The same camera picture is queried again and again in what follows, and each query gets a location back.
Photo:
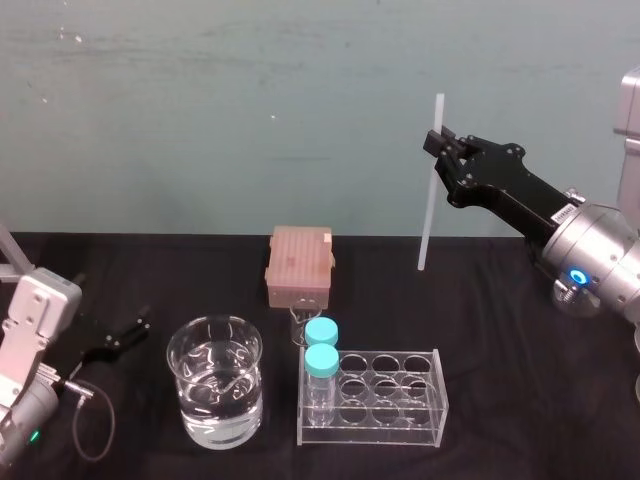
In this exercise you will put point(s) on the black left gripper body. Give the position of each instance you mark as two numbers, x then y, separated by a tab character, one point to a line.
92	345

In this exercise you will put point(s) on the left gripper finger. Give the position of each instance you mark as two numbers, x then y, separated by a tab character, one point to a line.
131	331
125	346

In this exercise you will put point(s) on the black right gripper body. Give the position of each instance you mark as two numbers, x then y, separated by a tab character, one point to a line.
510	180

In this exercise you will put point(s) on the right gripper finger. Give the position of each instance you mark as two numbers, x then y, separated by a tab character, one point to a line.
440	150
452	136

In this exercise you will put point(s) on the white stirring rod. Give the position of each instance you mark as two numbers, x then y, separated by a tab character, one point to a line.
429	210

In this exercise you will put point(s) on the large glass beaker with water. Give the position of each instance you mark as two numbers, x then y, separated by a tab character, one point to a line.
215	400

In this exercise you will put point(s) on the grey metal strut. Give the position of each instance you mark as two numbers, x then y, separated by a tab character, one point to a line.
12	255

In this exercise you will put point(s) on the small empty glass beaker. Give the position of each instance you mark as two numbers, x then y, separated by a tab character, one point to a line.
298	325

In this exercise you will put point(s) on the black table cloth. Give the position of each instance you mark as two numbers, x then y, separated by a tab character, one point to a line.
500	350

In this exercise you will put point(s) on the pink pipette tip box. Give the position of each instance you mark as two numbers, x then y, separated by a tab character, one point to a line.
300	260

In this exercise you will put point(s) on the teal capped clear tube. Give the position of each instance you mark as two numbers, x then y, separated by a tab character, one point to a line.
321	362
321	331

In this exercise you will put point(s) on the clear acrylic tube rack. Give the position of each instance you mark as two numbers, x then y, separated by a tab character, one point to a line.
390	436

